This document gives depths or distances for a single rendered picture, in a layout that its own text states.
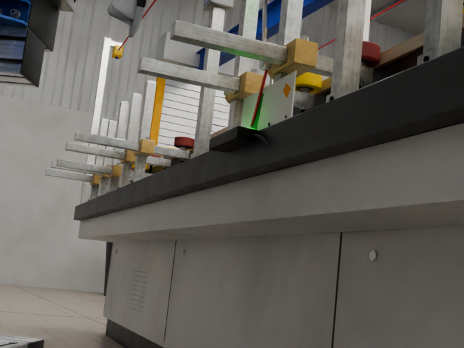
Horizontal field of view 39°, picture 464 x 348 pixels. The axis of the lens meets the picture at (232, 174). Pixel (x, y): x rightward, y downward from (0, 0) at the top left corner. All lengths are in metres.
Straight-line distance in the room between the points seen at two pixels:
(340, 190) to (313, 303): 0.51
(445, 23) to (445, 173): 0.20
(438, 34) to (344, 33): 0.26
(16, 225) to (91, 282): 1.23
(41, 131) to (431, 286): 8.11
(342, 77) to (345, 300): 0.52
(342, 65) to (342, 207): 0.24
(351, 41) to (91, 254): 8.09
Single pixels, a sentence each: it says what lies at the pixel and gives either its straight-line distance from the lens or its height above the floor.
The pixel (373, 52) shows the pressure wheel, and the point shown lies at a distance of 1.41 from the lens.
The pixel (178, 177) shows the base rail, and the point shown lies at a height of 0.66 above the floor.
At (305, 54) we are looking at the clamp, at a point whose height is 0.84.
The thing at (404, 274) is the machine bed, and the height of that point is 0.44.
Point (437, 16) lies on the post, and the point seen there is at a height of 0.77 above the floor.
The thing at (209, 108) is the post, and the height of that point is 0.85.
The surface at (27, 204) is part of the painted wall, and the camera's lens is 8.93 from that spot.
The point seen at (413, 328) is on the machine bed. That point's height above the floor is 0.34.
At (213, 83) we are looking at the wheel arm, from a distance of 1.53.
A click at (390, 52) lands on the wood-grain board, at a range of 1.42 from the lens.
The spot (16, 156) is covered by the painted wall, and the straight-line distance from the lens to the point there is 8.97.
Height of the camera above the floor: 0.40
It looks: 9 degrees up
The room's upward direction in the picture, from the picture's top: 6 degrees clockwise
